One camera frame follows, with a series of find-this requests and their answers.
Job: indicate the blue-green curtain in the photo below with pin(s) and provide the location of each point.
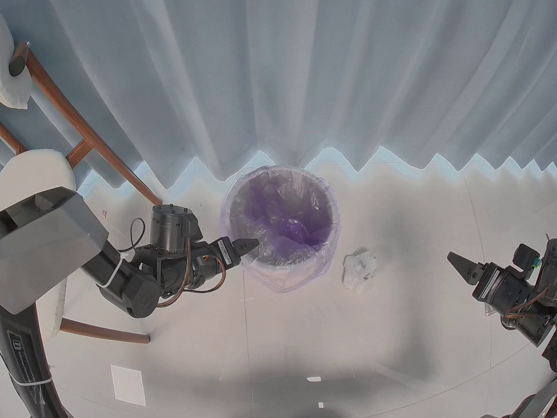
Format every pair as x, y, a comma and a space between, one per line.
43, 116

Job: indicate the purple plastic bag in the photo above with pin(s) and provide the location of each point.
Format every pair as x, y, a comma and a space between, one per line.
287, 229

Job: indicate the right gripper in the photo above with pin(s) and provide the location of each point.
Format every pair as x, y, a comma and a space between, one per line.
509, 292

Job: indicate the white paper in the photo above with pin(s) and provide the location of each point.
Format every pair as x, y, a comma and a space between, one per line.
359, 270

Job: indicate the white trash bin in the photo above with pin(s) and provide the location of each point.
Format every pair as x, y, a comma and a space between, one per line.
238, 209

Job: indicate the wooden chair with cream cushions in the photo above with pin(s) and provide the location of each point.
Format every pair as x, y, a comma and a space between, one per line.
43, 166

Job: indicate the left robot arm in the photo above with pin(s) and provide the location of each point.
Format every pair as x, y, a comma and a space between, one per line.
52, 242

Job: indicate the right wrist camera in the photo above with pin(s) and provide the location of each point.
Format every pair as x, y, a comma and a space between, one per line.
524, 257

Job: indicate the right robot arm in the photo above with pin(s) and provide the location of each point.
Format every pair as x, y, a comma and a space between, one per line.
551, 272

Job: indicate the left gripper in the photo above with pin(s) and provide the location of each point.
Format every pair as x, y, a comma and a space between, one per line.
212, 251

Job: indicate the white curtain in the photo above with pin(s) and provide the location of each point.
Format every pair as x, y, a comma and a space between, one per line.
304, 59

